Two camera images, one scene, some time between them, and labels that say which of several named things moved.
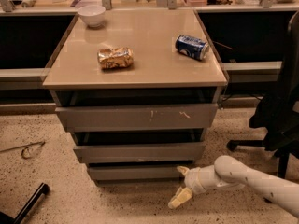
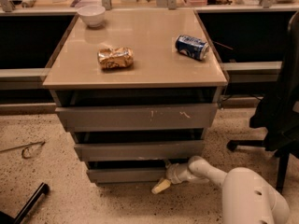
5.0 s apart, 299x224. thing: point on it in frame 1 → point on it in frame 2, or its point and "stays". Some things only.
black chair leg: [6, 218] stays
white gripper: [197, 179] → [173, 175]
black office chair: [277, 117] stays
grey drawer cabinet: [137, 93] stays
